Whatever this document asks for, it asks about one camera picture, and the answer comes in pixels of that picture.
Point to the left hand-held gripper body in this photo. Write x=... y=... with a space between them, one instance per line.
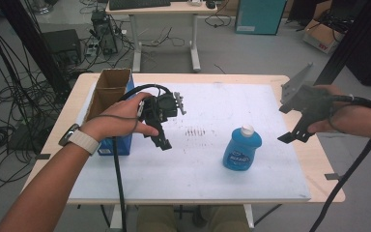
x=161 y=108

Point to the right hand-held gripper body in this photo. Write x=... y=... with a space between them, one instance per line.
x=309 y=100

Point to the blue cardboard box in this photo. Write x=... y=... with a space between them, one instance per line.
x=109 y=83

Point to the blue bottle with white cap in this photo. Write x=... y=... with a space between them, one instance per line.
x=241 y=151

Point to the person's left hand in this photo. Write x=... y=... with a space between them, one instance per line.
x=119 y=124

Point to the gray tape strip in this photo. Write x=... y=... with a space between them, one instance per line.
x=42 y=156
x=331 y=176

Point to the white board mat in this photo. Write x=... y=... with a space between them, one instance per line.
x=206 y=180

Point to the brown cardboard carton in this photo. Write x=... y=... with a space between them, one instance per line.
x=320 y=35

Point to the black metal stand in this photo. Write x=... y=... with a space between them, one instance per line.
x=351 y=42
x=32 y=42

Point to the large black case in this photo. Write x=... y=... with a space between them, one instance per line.
x=370 y=58

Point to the white table leg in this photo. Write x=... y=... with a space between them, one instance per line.
x=116 y=219
x=248 y=216

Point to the black computer tower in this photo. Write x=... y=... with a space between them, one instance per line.
x=104 y=32

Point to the teal cabinet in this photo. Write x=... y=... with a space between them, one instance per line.
x=259 y=16

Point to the white desk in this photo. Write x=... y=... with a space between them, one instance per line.
x=161 y=8

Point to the black keyboard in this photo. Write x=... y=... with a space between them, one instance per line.
x=138 y=4

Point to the person's olive trousers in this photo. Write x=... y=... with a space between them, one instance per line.
x=228 y=220

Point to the black computer mouse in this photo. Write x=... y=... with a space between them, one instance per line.
x=210 y=4

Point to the black equipment box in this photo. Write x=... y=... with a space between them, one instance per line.
x=61 y=45

